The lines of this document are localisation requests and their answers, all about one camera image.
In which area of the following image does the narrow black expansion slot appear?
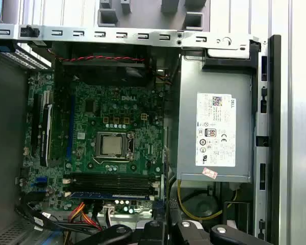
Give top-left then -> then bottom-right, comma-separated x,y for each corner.
31,91 -> 42,157

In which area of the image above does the blue expansion slot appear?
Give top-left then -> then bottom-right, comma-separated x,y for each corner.
65,93 -> 76,167

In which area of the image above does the orange red yellow wire bundle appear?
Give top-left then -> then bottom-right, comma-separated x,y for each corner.
67,201 -> 103,232

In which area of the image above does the silver CPU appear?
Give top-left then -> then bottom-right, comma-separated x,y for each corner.
101,135 -> 125,156

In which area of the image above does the black cable bundle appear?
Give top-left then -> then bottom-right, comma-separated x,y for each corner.
14,201 -> 103,233

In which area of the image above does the grey parts rack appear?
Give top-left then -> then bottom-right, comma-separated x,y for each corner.
96,0 -> 211,33

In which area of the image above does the black RAM slot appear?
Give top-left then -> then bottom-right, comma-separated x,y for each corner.
70,179 -> 155,186
70,185 -> 155,192
70,173 -> 155,180

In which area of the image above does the white power supply label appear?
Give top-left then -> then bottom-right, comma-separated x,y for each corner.
195,92 -> 237,168

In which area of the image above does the pink sticker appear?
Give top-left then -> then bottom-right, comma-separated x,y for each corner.
202,167 -> 218,179

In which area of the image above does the grey metal PC case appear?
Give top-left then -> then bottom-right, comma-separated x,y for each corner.
0,22 -> 283,245

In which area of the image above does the black case front panel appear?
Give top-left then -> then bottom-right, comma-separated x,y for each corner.
268,34 -> 283,245

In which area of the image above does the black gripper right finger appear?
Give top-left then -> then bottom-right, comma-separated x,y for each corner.
176,220 -> 279,245

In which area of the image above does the black plastic case clip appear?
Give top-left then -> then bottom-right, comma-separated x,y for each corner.
19,24 -> 41,39

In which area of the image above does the metal socket cover frame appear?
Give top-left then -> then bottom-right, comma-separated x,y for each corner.
95,131 -> 135,159

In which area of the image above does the black cooling fan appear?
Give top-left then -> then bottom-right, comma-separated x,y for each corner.
55,54 -> 154,88

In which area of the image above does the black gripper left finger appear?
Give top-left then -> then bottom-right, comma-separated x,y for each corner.
74,220 -> 167,245

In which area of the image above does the grey power supply box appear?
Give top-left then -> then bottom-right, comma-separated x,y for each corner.
176,50 -> 253,183

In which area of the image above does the thin metal locking lever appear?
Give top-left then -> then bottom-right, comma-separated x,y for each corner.
92,157 -> 131,164

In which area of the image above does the grey white wire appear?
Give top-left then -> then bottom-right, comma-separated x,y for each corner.
103,203 -> 116,228

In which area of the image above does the red and black twisted wire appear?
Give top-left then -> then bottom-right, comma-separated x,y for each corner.
47,48 -> 146,63

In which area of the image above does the blue-green RAM stick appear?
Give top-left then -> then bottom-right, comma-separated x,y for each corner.
70,191 -> 154,201

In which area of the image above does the CPU socket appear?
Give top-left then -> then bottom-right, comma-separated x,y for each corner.
94,130 -> 136,164

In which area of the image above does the blue SATA connector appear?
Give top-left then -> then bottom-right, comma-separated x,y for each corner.
35,177 -> 48,192

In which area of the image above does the green Dell motherboard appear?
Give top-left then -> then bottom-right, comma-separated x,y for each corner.
20,71 -> 169,223

